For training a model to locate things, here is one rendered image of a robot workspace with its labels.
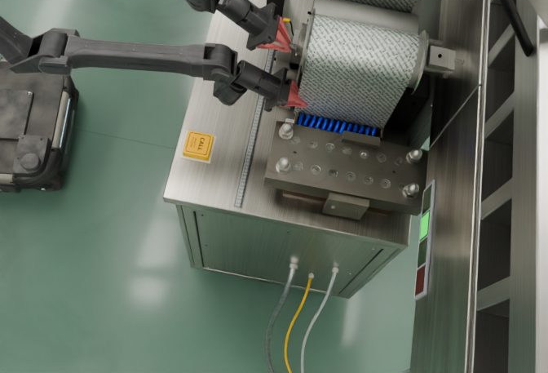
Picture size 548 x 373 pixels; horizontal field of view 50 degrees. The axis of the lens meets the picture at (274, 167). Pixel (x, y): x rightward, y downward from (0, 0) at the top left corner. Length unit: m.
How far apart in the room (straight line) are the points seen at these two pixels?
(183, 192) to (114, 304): 0.97
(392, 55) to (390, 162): 0.31
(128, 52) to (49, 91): 1.18
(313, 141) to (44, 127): 1.29
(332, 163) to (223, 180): 0.30
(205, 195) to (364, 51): 0.57
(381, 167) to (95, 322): 1.38
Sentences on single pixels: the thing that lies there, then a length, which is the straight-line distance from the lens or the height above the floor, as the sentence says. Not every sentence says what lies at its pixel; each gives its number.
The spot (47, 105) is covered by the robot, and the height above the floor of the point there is 0.24.
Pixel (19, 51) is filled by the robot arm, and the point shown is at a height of 1.21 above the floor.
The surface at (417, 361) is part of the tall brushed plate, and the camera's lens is 1.23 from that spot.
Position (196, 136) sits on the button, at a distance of 1.59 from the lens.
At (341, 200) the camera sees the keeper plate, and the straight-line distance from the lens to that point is 1.45.
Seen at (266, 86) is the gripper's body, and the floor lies 1.15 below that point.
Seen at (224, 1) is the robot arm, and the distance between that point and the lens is 1.27.
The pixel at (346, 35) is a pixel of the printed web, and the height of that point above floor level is 1.31.
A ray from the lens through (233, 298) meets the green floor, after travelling 2.39.
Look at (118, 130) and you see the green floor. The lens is 2.67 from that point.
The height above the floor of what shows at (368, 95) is 1.18.
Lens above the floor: 2.36
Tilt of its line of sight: 67 degrees down
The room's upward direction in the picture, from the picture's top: 11 degrees clockwise
